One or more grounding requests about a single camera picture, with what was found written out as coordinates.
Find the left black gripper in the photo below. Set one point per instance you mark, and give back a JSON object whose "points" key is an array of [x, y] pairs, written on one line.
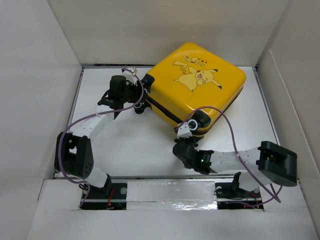
{"points": [[138, 90]]}

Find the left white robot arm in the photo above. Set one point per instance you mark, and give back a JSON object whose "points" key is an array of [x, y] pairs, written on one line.
{"points": [[73, 153]]}

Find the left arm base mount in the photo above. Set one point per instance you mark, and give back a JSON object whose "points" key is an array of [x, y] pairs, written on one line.
{"points": [[114, 199]]}

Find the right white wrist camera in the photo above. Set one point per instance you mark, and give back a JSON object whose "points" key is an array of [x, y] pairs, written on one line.
{"points": [[183, 131]]}

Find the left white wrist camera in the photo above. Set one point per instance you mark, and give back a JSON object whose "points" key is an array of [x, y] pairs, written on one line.
{"points": [[130, 74]]}

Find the metal rail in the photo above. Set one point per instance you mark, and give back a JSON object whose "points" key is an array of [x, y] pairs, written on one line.
{"points": [[185, 177]]}

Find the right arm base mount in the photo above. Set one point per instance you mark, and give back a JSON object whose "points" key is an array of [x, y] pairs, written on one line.
{"points": [[231, 197]]}

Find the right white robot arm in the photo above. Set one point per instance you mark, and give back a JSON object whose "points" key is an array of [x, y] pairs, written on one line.
{"points": [[260, 166]]}

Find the yellow hard-shell suitcase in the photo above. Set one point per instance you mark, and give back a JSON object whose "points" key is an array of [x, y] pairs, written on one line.
{"points": [[191, 83]]}

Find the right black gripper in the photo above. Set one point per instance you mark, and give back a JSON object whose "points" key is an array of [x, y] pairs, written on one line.
{"points": [[177, 140]]}

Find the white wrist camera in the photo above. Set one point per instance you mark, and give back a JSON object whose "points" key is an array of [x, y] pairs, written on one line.
{"points": [[130, 74], [183, 131]]}

